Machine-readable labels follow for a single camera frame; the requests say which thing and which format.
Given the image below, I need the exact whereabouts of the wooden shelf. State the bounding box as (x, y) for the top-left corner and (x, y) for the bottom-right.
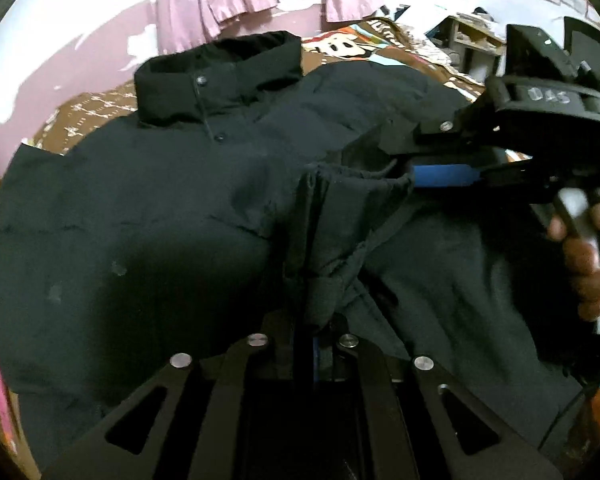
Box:
(444, 12), (507, 72)

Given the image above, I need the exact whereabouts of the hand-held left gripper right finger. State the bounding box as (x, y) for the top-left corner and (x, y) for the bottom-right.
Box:
(314, 332), (566, 480)

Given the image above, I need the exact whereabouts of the printed blanket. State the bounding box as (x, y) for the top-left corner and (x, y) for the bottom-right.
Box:
(0, 14), (600, 466)

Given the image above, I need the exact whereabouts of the floral patterned cloth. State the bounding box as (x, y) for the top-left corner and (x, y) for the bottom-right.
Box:
(409, 24), (462, 69)

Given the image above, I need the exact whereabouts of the person's right hand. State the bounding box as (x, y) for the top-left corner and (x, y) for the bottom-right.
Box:
(546, 186), (600, 322)

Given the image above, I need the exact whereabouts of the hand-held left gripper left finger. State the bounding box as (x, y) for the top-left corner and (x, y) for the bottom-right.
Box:
(44, 332), (314, 480)

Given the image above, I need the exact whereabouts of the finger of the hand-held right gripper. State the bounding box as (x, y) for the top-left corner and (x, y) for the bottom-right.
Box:
(340, 119), (503, 173)
(410, 157), (551, 202)

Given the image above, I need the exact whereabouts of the wide pink curtain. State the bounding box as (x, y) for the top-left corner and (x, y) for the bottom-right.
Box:
(155, 0), (281, 54)

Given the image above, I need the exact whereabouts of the black padded jacket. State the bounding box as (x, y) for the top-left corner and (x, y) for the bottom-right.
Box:
(0, 30), (600, 480)

